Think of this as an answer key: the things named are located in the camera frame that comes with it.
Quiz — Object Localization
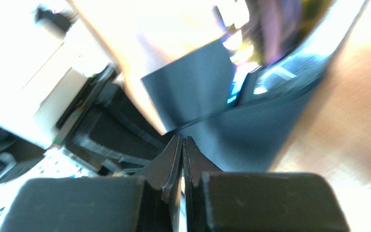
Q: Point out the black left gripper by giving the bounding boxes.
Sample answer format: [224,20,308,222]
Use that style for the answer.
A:
[57,65,172,175]

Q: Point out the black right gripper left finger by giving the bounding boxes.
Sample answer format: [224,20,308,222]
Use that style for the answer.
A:
[0,135,183,232]

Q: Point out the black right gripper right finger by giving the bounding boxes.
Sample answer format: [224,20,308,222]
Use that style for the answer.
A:
[183,137,350,232]

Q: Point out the black paper napkin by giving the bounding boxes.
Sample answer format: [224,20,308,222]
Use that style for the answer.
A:
[142,41,330,172]

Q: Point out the iridescent purple spoon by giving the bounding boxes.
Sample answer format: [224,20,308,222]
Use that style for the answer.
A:
[226,0,336,105]

